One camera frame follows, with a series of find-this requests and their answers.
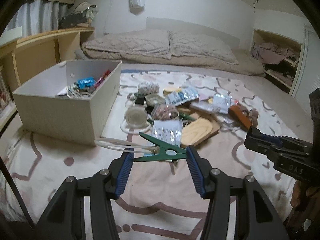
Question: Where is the white cap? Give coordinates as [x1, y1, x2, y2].
[73, 1, 97, 12]

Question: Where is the brown leather case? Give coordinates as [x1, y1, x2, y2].
[228, 105, 259, 132]

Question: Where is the green clothes peg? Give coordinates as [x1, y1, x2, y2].
[134, 132, 187, 162]

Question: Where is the right hand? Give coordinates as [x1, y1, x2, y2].
[287, 180, 319, 232]

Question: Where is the white storage box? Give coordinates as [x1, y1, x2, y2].
[13, 60, 121, 145]

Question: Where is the beige quilted duvet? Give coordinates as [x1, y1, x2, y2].
[74, 29, 265, 76]

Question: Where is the blue snack packet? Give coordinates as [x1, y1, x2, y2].
[76, 77, 95, 89]

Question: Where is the clothes pile in alcove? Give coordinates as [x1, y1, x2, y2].
[251, 42, 299, 83]

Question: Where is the black bag on shelf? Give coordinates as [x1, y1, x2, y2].
[59, 12, 90, 29]

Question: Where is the white cable loop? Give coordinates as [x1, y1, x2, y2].
[94, 137, 161, 156]

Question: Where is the crumpled white tissue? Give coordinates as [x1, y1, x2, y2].
[138, 81, 159, 95]

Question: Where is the oval wooden board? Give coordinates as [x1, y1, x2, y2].
[181, 118, 220, 148]

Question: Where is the small wooden oval box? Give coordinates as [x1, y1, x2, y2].
[163, 87, 181, 96]

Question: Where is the silver foil sachet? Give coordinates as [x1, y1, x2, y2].
[213, 93, 232, 114]

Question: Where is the white leaflet packet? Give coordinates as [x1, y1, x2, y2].
[151, 120, 183, 147]

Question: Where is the round clear plastic lid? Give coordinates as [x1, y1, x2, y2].
[120, 106, 151, 134]

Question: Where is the grey curtain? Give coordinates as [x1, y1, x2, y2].
[4, 0, 68, 37]

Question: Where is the cartoon bear blanket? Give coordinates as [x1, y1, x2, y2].
[1, 72, 313, 239]

